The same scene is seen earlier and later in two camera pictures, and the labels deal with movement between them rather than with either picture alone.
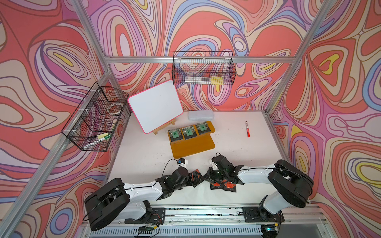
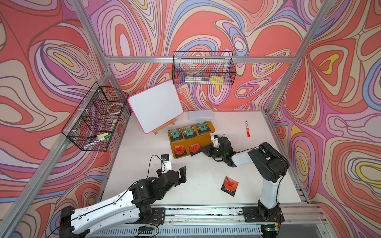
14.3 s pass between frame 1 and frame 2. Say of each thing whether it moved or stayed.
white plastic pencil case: stayed
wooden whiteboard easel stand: stayed
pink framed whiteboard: stayed
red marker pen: stayed
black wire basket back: stayed
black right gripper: moved
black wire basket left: stayed
